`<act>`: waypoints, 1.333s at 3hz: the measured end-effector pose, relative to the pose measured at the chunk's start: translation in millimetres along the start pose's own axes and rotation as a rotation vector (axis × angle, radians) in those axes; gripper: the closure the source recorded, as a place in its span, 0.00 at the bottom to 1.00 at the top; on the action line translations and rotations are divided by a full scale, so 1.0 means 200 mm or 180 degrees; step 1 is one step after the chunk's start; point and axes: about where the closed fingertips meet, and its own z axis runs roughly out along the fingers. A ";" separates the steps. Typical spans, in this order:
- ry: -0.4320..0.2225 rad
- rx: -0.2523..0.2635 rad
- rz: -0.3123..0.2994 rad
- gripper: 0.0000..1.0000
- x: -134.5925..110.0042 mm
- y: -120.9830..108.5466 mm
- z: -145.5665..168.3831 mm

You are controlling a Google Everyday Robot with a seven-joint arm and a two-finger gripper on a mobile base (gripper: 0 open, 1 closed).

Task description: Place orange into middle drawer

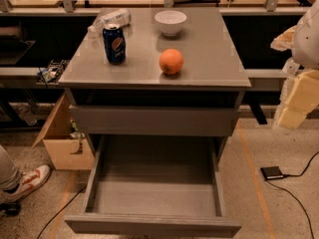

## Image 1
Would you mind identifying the black floor cable left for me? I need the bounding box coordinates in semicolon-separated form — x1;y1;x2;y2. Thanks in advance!
35;184;88;239

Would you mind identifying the white ceramic bowl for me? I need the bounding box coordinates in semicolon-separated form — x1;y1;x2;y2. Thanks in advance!
155;10;187;37

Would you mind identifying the grey drawer cabinet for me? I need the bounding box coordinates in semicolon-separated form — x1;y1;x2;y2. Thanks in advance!
58;6;252;163

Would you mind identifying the black foot pedal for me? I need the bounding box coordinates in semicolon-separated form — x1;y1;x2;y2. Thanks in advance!
260;166;284;180

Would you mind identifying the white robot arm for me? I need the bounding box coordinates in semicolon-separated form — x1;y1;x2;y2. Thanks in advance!
270;0;319;129

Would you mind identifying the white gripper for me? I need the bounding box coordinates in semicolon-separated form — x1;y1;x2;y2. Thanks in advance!
276;58;319;129

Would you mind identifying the long grey shelf bench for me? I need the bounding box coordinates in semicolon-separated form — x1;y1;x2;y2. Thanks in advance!
0;66;319;92

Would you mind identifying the cardboard box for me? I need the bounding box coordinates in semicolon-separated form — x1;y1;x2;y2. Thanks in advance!
32;94;95;170

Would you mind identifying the black pedal cable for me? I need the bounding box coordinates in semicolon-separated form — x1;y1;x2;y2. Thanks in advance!
265;149;319;239

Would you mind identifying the orange fruit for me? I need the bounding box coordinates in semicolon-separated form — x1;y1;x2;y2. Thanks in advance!
159;49;183;75

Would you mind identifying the clutter of small packets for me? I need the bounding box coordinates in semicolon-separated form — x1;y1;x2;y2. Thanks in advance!
37;60;69;84

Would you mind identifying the blue Pepsi can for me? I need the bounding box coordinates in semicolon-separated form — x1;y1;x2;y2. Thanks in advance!
103;24;126;65

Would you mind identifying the closed grey upper drawer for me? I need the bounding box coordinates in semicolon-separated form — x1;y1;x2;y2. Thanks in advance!
69;105;238;136

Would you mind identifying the open grey drawer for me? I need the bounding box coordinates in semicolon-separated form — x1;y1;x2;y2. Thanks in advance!
65;135;241;239

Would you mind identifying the clear plastic water bottle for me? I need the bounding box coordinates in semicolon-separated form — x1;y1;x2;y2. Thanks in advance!
88;9;132;34

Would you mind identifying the white and red sneaker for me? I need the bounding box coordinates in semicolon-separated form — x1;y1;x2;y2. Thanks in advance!
1;164;51;202

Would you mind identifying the grey trouser leg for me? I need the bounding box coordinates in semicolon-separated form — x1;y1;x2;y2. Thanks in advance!
0;145;22;192

